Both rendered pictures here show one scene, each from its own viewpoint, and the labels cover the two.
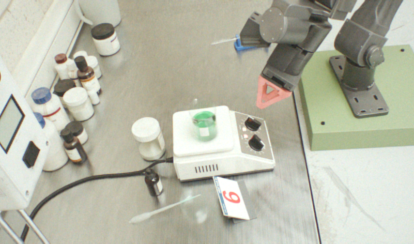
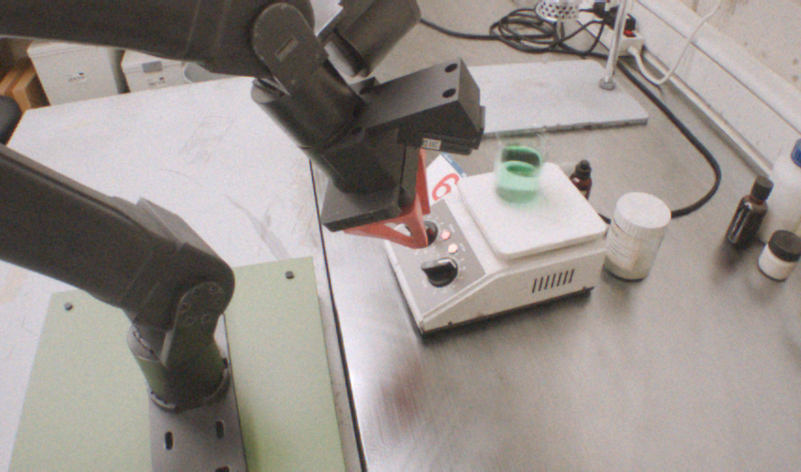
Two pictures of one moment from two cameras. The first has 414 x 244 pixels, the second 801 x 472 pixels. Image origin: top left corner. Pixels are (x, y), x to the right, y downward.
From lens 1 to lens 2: 103 cm
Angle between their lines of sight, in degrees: 91
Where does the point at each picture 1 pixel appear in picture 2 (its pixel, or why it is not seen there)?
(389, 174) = not seen: hidden behind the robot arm
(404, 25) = not seen: outside the picture
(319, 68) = (279, 444)
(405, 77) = (66, 415)
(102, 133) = (745, 284)
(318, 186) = (308, 236)
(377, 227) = (232, 198)
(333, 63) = (235, 448)
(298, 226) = not seen: hidden behind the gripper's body
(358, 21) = (158, 227)
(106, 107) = (799, 344)
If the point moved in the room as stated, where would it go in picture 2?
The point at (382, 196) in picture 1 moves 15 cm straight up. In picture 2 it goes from (212, 233) to (184, 125)
